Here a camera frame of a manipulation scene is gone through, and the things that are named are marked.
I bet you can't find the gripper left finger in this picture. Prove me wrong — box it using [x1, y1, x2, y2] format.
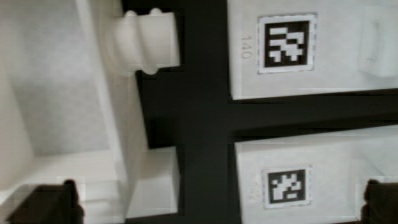
[6, 179, 86, 224]

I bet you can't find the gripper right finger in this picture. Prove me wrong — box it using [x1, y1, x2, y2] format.
[359, 179, 398, 224]

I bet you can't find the white cabinet door panel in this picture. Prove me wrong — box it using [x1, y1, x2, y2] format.
[235, 125, 398, 224]
[228, 0, 398, 100]

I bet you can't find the white cabinet body box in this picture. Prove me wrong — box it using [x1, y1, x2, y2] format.
[0, 0, 180, 224]

